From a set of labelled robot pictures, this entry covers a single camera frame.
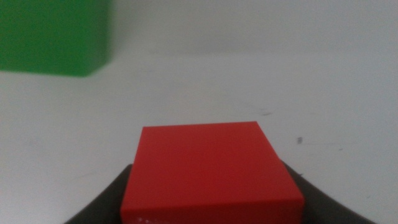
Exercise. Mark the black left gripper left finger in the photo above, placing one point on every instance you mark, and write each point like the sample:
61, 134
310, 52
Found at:
105, 205

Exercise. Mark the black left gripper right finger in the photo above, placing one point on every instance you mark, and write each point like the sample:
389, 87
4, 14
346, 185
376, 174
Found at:
323, 211

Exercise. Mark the red cube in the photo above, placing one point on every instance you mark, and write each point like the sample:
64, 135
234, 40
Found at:
208, 174

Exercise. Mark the green cube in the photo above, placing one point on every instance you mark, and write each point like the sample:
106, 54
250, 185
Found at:
53, 34

